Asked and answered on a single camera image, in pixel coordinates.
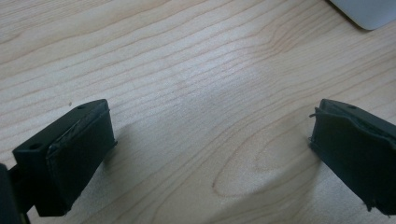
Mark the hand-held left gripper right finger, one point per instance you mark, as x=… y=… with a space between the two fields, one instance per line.
x=355 y=149

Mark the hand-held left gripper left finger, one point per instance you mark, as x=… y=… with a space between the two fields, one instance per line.
x=71 y=158

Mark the white flat object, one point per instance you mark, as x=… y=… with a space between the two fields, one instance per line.
x=367 y=11

